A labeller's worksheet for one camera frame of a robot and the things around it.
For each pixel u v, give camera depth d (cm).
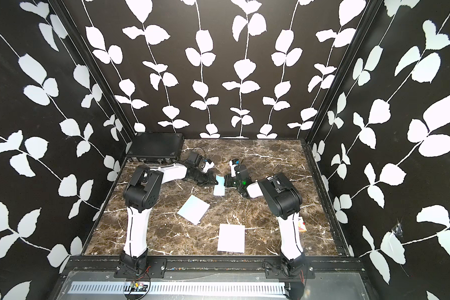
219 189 98
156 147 119
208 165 97
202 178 91
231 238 82
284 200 55
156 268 74
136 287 70
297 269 67
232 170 93
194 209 91
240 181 82
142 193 57
